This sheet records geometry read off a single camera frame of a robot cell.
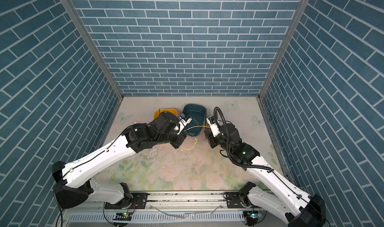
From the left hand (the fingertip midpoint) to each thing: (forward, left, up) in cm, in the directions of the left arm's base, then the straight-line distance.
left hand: (186, 134), depth 69 cm
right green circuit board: (-29, -33, -25) cm, 51 cm away
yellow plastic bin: (+32, +22, -22) cm, 44 cm away
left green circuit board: (-28, +31, -30) cm, 51 cm away
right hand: (+6, -10, -3) cm, 12 cm away
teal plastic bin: (+32, -7, -25) cm, 41 cm away
